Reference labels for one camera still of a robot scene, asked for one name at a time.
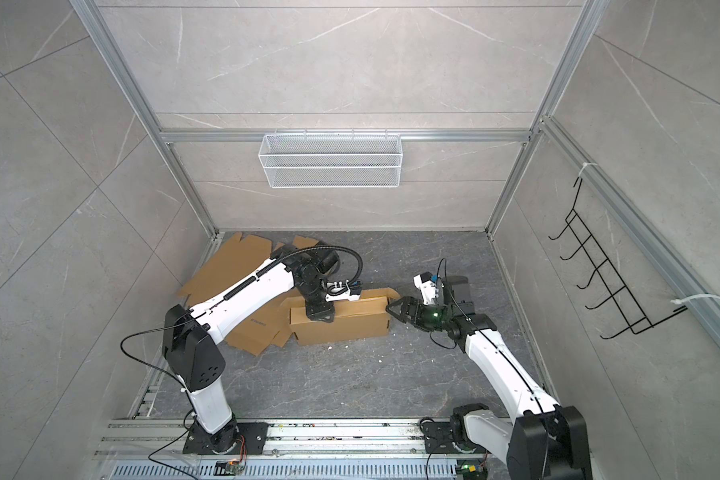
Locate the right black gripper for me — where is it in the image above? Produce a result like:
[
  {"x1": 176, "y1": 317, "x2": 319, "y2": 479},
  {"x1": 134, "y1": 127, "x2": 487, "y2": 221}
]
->
[{"x1": 388, "y1": 296, "x2": 455, "y2": 330}]

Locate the brown cardboard box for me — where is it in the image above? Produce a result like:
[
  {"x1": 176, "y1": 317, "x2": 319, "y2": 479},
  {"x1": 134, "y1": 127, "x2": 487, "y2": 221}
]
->
[{"x1": 279, "y1": 288, "x2": 401, "y2": 346}]

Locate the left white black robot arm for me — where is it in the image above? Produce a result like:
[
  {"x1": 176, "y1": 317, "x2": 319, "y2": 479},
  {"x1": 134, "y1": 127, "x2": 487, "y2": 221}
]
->
[{"x1": 163, "y1": 243, "x2": 340, "y2": 435}]

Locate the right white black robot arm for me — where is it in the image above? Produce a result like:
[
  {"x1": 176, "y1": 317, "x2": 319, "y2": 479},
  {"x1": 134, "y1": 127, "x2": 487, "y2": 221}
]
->
[{"x1": 386, "y1": 272, "x2": 593, "y2": 479}]

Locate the left flat cardboard stack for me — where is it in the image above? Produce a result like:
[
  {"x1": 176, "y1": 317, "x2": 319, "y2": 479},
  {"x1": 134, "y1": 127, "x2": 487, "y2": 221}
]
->
[{"x1": 179, "y1": 232, "x2": 300, "y2": 356}]

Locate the right small circuit board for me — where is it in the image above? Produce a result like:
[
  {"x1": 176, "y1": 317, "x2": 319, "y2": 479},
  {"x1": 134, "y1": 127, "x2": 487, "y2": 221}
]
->
[{"x1": 455, "y1": 461, "x2": 488, "y2": 480}]

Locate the small circuit board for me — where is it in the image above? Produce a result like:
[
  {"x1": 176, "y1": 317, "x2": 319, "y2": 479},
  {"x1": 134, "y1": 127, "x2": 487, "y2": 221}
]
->
[
  {"x1": 213, "y1": 460, "x2": 246, "y2": 476},
  {"x1": 455, "y1": 461, "x2": 488, "y2": 480}
]

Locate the left small circuit board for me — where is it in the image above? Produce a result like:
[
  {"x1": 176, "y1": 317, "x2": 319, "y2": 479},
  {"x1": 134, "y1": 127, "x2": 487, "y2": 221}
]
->
[{"x1": 213, "y1": 460, "x2": 246, "y2": 476}]

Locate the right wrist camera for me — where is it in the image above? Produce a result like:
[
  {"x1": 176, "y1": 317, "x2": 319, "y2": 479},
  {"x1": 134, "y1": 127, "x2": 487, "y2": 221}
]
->
[{"x1": 413, "y1": 272, "x2": 444, "y2": 306}]

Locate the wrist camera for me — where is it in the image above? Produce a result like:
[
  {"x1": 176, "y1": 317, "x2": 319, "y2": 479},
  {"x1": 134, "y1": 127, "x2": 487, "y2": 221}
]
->
[
  {"x1": 325, "y1": 281, "x2": 362, "y2": 302},
  {"x1": 413, "y1": 272, "x2": 444, "y2": 306}
]

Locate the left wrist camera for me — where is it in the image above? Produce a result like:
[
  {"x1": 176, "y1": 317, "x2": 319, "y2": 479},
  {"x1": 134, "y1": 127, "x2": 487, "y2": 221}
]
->
[{"x1": 325, "y1": 281, "x2": 362, "y2": 302}]

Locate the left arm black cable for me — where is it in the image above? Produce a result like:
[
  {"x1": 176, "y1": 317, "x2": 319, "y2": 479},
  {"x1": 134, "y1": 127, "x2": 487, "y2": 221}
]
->
[{"x1": 119, "y1": 244, "x2": 365, "y2": 480}]

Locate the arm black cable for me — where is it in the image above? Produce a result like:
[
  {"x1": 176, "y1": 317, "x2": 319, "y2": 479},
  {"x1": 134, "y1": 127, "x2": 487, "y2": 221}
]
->
[
  {"x1": 119, "y1": 244, "x2": 365, "y2": 480},
  {"x1": 422, "y1": 257, "x2": 550, "y2": 480}
]

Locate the white wire mesh basket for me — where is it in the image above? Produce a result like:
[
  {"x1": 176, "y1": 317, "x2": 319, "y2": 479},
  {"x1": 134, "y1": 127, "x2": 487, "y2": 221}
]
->
[{"x1": 258, "y1": 133, "x2": 404, "y2": 189}]

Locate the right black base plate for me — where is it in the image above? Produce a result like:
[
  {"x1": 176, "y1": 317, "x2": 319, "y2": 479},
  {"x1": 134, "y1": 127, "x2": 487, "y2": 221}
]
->
[{"x1": 418, "y1": 417, "x2": 491, "y2": 455}]

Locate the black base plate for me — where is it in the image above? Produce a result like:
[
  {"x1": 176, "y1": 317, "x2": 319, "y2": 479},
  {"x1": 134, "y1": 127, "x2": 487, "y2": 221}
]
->
[
  {"x1": 182, "y1": 421, "x2": 269, "y2": 455},
  {"x1": 418, "y1": 417, "x2": 491, "y2": 455}
]

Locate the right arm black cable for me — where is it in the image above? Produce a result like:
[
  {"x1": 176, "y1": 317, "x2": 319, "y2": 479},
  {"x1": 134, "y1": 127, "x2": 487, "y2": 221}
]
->
[{"x1": 422, "y1": 257, "x2": 550, "y2": 480}]

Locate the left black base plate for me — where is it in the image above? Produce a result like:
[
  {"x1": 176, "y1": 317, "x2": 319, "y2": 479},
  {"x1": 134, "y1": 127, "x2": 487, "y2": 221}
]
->
[{"x1": 182, "y1": 421, "x2": 269, "y2": 455}]

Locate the black wire hook rack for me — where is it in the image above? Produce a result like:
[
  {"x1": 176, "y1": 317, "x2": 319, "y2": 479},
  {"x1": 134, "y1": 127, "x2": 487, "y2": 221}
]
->
[{"x1": 548, "y1": 178, "x2": 689, "y2": 340}]

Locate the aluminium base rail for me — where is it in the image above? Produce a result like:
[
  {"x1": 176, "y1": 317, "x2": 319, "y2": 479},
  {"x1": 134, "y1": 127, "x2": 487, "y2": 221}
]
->
[{"x1": 93, "y1": 418, "x2": 483, "y2": 459}]

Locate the slotted grey cable duct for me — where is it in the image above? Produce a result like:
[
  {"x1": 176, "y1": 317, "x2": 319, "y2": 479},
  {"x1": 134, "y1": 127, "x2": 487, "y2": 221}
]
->
[{"x1": 108, "y1": 458, "x2": 458, "y2": 479}]

